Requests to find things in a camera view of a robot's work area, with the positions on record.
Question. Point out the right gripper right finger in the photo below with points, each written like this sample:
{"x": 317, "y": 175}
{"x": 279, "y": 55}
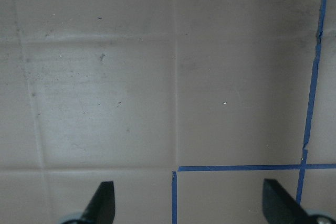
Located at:
{"x": 280, "y": 208}

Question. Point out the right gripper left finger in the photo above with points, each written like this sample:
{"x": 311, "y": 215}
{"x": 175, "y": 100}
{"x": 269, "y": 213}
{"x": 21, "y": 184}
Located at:
{"x": 101, "y": 207}

